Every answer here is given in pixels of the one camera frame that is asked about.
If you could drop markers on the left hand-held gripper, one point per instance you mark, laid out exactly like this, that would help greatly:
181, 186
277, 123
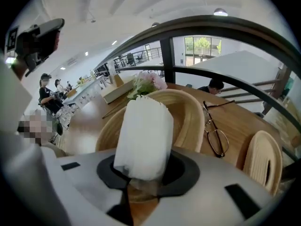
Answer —
44, 39

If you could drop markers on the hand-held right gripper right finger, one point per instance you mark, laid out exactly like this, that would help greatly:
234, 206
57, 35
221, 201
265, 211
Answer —
211, 196

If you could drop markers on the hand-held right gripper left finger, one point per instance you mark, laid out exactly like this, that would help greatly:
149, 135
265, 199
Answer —
87, 185

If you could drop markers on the white tissue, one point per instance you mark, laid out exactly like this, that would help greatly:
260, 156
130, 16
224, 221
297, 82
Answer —
144, 138

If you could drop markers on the large round bamboo container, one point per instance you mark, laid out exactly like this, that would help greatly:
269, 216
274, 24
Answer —
188, 116

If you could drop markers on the person's left forearm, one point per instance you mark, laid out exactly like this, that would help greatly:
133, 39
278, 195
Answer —
19, 70

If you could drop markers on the thin-framed eyeglasses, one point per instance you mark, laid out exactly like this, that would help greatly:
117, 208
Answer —
219, 139

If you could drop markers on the small ribbed bamboo basket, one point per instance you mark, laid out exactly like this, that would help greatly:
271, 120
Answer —
258, 159

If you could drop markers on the person's white shirt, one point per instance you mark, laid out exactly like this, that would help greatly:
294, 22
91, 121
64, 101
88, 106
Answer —
23, 173

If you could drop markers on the long white table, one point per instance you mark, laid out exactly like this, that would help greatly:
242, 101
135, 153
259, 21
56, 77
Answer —
87, 91

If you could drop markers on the thin wooden stick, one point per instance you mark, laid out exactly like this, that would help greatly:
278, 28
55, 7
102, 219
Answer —
113, 112

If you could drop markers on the person's face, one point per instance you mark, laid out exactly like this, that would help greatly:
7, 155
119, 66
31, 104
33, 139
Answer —
35, 126

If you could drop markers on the black office chair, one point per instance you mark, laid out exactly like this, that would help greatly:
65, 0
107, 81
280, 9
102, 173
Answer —
130, 59

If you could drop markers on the light wooden box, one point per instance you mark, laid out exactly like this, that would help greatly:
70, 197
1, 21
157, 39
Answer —
116, 93

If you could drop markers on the dome ceiling lamp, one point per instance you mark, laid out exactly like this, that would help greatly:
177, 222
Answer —
220, 12
155, 24

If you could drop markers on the pink flower bouquet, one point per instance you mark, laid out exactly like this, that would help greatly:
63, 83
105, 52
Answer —
150, 82

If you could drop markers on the black metal railing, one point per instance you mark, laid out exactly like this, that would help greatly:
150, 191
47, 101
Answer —
168, 55

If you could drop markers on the large glass window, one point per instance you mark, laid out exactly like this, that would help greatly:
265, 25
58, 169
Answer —
202, 46

